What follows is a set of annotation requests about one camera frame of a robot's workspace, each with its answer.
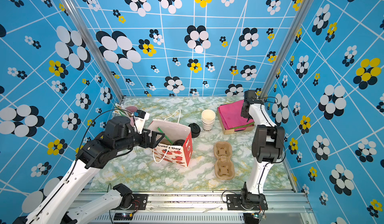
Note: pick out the green straw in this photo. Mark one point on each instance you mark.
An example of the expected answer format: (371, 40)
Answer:
(169, 140)

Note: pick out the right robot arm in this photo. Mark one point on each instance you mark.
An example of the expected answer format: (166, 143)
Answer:
(267, 148)

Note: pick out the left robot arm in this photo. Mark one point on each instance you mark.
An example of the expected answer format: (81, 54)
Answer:
(91, 159)

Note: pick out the red white paper bag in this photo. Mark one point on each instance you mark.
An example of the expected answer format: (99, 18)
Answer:
(172, 127)

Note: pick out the pink napkin stack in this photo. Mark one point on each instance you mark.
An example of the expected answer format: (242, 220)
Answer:
(233, 109)

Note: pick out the black cup lid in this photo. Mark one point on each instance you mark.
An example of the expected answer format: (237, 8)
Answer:
(179, 143)

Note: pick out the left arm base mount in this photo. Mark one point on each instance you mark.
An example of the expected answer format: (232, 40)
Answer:
(135, 202)

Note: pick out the stack of black lids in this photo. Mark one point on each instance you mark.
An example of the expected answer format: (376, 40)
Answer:
(195, 130)

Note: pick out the cardboard napkin box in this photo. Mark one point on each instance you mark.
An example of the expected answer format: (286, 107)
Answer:
(234, 124)

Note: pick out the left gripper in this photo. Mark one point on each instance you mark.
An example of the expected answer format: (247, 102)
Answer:
(154, 142)

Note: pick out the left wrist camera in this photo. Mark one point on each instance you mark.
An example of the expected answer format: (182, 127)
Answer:
(140, 117)

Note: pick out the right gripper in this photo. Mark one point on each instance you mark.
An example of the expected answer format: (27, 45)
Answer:
(243, 114)

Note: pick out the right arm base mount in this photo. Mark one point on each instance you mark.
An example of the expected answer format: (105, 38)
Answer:
(248, 202)

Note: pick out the pink utensil cup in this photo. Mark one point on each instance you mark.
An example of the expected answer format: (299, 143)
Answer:
(131, 110)

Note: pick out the stack of white paper cups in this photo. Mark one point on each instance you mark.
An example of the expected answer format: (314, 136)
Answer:
(208, 118)

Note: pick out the stack of cardboard cup carriers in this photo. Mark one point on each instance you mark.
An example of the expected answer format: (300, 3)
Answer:
(224, 167)

